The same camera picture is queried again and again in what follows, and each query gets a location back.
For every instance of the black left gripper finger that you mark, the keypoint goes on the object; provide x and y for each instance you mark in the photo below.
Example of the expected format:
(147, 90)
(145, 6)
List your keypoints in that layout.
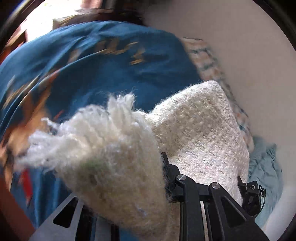
(183, 190)

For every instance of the white fuzzy knit garment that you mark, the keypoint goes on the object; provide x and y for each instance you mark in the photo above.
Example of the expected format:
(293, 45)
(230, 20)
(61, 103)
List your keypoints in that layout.
(110, 157)

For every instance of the light blue crumpled blanket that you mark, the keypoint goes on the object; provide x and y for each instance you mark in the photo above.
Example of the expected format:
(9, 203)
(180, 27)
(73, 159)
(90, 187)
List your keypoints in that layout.
(265, 169)

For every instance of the plaid checkered bed sheet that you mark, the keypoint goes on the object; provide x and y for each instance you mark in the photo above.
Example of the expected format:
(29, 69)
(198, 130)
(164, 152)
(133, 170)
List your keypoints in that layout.
(209, 68)

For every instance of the blue striped bedspread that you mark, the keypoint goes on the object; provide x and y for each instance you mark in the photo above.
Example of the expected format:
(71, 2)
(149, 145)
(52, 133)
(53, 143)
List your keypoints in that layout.
(86, 62)

